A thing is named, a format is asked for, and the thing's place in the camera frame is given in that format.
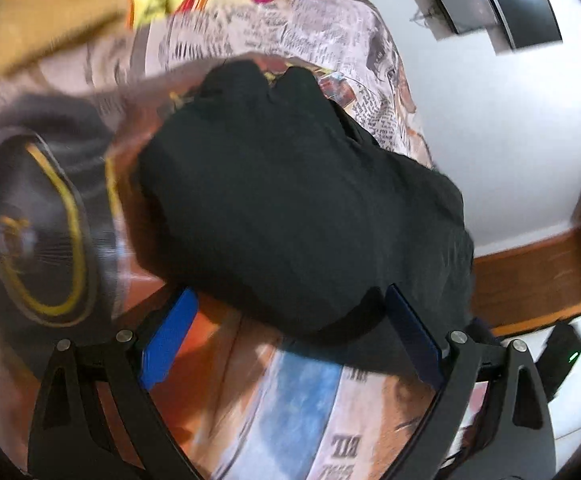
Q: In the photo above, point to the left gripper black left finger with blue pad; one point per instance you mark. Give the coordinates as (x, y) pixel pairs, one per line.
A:
(94, 417)

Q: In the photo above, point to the black zip hoodie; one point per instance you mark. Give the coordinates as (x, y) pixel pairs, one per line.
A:
(272, 199)

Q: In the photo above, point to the wooden wardrobe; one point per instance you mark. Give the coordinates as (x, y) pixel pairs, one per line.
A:
(530, 287)

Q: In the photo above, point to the newspaper car print bedsheet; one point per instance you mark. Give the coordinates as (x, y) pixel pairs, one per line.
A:
(79, 241)

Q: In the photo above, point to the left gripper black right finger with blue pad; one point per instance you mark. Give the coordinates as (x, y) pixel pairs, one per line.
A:
(489, 417)

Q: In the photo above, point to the large black wall television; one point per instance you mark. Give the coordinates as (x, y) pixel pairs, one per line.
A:
(527, 23)

